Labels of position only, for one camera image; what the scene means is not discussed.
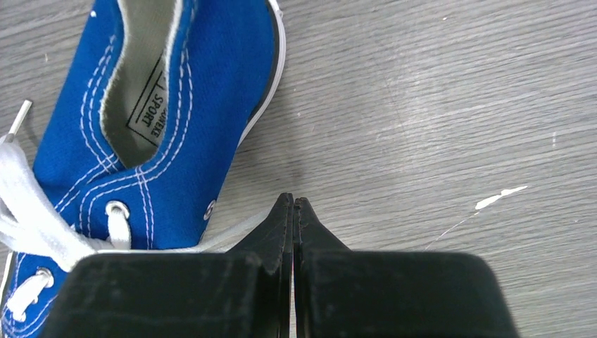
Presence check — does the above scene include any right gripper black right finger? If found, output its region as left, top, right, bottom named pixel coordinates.
left=294, top=198, right=519, bottom=337

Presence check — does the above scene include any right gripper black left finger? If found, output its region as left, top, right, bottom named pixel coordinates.
left=41, top=193, right=294, bottom=337

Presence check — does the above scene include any blue sneaker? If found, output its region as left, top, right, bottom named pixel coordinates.
left=1, top=1, right=286, bottom=337

